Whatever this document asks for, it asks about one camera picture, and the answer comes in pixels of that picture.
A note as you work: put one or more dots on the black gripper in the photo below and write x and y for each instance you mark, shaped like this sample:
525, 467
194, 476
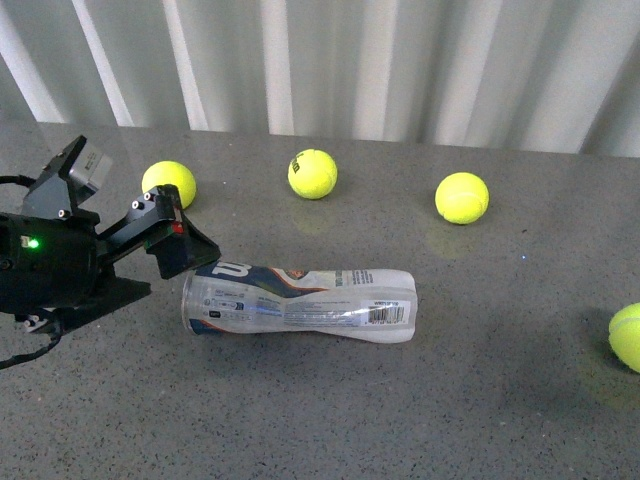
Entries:
52, 278

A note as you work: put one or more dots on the clear Wilson tennis ball can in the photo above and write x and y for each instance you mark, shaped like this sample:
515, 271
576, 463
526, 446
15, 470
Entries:
373, 305

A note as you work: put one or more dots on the leftmost yellow tennis ball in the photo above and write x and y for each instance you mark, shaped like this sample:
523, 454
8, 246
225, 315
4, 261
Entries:
169, 172

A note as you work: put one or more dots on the yellow tennis ball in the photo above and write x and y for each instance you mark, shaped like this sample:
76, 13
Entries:
169, 172
462, 198
312, 174

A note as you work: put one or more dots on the far yellow tennis ball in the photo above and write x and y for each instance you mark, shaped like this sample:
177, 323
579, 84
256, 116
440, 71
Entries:
312, 174

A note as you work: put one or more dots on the middle yellow tennis ball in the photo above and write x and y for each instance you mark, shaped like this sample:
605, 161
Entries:
462, 198

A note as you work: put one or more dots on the tennis ball with Wilson 3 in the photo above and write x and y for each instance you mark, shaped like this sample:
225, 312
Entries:
624, 336

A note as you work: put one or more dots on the white pleated curtain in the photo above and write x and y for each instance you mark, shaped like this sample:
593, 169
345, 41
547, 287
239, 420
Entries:
557, 76

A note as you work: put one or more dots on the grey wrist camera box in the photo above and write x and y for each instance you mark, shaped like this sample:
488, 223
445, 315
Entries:
85, 168

